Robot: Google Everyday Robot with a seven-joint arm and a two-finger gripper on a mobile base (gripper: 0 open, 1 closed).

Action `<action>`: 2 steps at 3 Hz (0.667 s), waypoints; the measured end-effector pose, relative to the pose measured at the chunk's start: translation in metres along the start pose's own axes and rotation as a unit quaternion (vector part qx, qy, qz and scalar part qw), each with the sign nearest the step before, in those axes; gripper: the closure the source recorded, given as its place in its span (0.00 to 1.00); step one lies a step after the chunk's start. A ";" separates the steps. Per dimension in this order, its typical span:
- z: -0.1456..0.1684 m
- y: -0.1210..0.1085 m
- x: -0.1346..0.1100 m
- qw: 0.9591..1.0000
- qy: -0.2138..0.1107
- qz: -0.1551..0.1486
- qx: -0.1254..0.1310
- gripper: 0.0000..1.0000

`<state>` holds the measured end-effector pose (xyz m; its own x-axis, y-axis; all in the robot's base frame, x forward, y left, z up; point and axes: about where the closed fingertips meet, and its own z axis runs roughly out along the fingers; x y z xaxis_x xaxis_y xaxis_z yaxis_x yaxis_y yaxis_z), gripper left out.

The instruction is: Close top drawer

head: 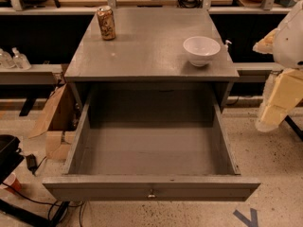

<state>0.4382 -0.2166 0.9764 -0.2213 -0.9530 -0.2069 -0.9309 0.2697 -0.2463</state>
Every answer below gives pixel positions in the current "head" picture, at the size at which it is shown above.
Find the padded gripper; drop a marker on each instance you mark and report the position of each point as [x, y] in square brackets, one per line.
[290, 44]

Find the black chair leg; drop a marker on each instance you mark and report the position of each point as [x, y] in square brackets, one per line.
[294, 127]

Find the black stand base bar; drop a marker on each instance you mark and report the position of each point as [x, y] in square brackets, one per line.
[30, 218]

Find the black bin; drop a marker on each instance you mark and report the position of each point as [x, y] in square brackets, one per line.
[10, 155]

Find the white pump bottle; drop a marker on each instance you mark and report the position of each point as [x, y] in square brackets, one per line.
[228, 45]

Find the red plastic cup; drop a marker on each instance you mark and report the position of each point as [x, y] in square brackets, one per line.
[11, 184]

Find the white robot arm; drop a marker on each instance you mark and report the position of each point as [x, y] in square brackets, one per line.
[292, 23]

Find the black power adapter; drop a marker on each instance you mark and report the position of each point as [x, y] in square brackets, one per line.
[31, 163]

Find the clear bottle at edge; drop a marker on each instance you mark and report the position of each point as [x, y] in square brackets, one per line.
[6, 59]

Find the blue tape mark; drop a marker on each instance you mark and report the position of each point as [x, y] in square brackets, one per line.
[252, 221]

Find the brown cardboard box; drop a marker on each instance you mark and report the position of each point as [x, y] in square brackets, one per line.
[55, 122]

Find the white bowl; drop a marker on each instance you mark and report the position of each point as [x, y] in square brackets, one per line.
[201, 50]

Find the grey long shelf bench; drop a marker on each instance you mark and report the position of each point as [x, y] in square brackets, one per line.
[51, 74]

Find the grey top drawer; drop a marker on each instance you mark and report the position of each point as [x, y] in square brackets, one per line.
[152, 145]

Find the clear sanitizer bottle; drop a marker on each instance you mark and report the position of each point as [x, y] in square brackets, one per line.
[20, 59]

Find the gold beverage can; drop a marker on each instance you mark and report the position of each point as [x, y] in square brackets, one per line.
[106, 22]

